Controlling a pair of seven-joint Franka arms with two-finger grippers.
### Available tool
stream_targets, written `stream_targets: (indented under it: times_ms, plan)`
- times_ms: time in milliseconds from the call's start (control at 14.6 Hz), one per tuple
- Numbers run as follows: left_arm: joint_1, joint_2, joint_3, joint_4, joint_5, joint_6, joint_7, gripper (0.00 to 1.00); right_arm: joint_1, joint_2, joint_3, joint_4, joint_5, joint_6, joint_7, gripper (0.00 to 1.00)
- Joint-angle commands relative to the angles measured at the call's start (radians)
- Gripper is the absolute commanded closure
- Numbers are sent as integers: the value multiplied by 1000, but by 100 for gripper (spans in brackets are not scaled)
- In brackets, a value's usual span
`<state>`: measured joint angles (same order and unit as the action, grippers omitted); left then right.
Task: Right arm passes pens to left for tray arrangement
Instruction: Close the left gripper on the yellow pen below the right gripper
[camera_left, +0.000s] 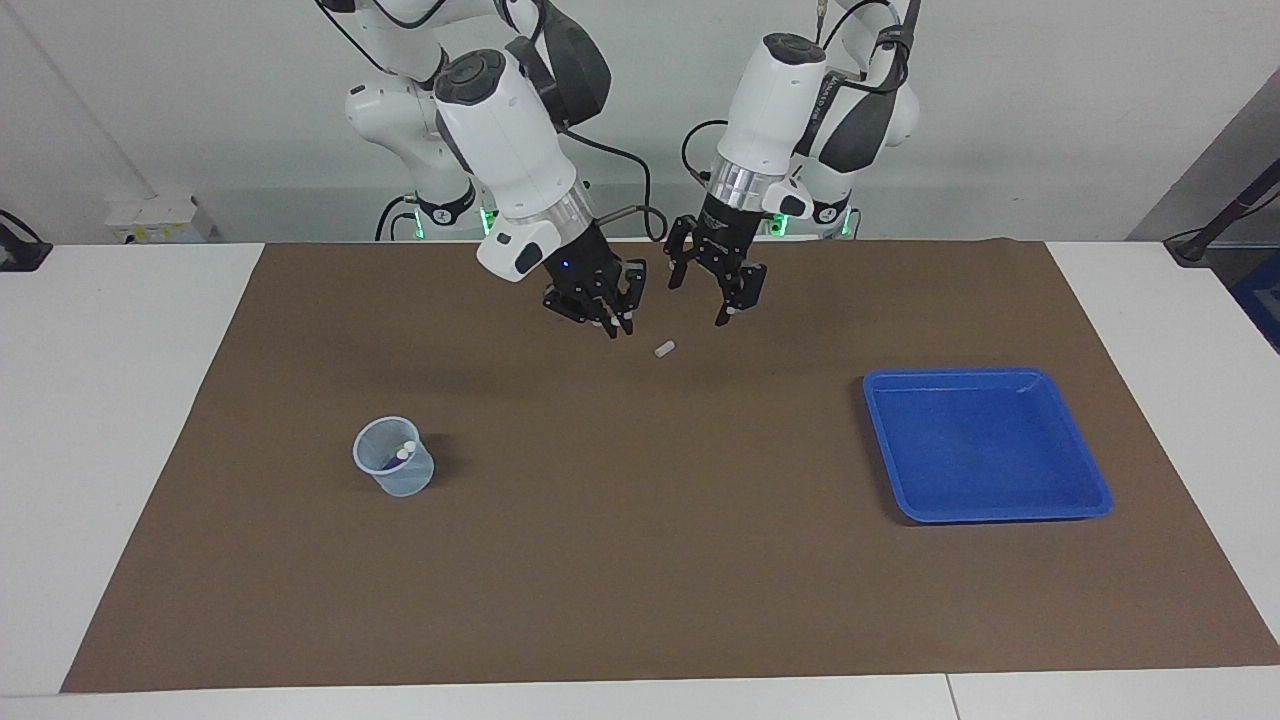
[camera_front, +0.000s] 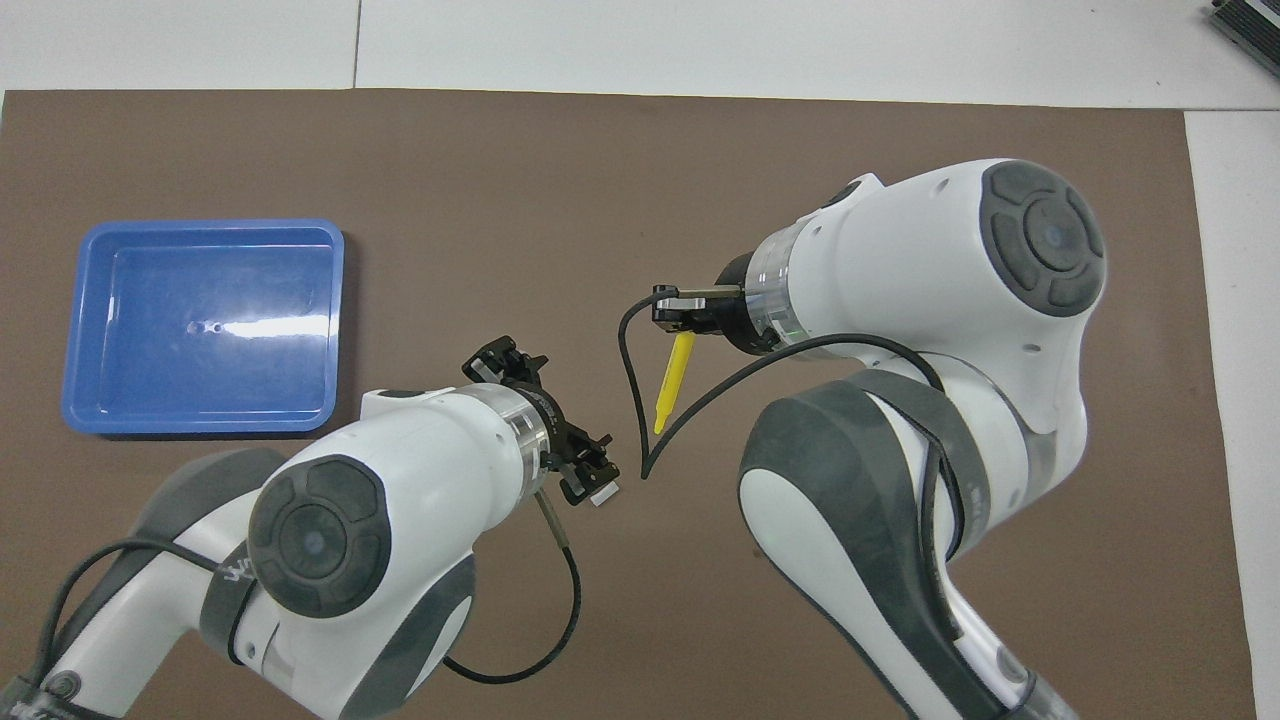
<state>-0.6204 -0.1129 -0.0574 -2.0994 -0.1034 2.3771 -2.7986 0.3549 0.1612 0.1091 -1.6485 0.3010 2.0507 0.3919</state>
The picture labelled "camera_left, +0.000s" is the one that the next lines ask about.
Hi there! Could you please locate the blue plastic tray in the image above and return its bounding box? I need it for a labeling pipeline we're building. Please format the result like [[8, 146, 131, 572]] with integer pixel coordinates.
[[862, 366, 1114, 525]]

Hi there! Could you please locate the brown table mat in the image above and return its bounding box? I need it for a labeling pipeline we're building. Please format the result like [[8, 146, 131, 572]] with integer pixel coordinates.
[[60, 238, 1280, 694]]

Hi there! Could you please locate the translucent plastic cup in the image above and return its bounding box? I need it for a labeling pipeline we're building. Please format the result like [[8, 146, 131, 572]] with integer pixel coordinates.
[[352, 416, 436, 498]]

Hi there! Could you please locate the white power box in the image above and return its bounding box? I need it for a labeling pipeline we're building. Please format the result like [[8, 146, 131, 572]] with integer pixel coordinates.
[[105, 195, 216, 245]]

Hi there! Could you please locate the black stand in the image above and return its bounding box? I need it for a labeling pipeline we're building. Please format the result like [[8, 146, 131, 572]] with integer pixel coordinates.
[[1165, 160, 1280, 266]]

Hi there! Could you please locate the blue crate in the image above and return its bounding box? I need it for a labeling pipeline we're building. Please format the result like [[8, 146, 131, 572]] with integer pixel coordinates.
[[1232, 250, 1280, 353]]

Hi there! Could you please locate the black table clamp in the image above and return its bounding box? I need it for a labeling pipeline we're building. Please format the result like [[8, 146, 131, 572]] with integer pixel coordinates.
[[0, 210, 53, 272]]

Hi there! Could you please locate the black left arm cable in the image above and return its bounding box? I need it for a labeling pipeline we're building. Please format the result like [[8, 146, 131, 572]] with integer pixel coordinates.
[[682, 0, 916, 186]]

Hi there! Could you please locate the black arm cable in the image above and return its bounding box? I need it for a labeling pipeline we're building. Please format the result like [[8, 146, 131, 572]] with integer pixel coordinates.
[[565, 125, 669, 244], [682, 0, 916, 186]]

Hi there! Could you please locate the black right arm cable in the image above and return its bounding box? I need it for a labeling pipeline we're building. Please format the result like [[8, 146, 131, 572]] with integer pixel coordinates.
[[565, 125, 669, 244]]

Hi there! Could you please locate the black base cable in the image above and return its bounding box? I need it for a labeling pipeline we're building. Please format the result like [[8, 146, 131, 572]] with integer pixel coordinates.
[[375, 195, 421, 242]]

